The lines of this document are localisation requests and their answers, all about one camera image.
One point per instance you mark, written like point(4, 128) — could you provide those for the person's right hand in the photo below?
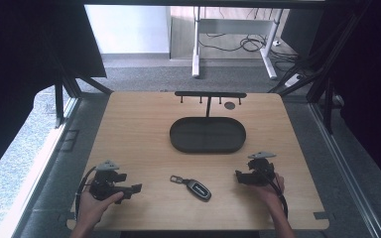
point(271, 193)

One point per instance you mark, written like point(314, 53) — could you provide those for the person's left hand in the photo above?
point(91, 208)

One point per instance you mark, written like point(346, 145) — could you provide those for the grey round table cap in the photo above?
point(229, 105)

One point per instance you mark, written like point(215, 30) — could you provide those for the white power strip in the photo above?
point(293, 80)

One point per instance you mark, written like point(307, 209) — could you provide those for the white desk frame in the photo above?
point(196, 49)

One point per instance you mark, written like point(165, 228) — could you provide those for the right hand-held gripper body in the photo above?
point(263, 170)

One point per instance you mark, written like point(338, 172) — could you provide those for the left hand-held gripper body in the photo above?
point(105, 185)

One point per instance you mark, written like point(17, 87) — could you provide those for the black metal stand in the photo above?
point(327, 99)
point(59, 102)

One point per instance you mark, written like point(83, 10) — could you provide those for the aluminium rail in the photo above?
point(347, 172)

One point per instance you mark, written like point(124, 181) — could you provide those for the dark floor bracket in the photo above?
point(69, 140)

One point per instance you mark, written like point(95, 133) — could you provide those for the white rail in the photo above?
point(36, 172)

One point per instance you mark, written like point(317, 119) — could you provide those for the black car key fob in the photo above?
point(198, 189)

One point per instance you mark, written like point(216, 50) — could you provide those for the dark curtain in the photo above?
point(20, 66)
point(370, 99)

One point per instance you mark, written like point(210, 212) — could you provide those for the black key rack with tray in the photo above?
point(207, 135)

